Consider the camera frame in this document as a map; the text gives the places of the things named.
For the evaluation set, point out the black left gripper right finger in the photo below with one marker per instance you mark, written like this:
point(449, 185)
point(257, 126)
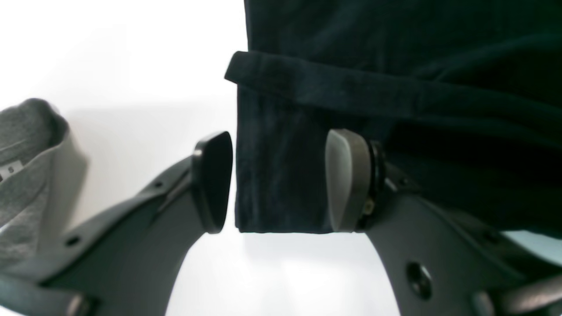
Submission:
point(440, 262)

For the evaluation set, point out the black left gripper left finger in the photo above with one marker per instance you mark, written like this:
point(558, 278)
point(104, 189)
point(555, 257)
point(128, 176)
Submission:
point(125, 260)

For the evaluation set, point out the grey T-shirt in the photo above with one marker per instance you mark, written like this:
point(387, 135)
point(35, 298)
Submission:
point(42, 174)

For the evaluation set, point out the black T-shirt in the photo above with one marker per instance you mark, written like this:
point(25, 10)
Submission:
point(463, 95)

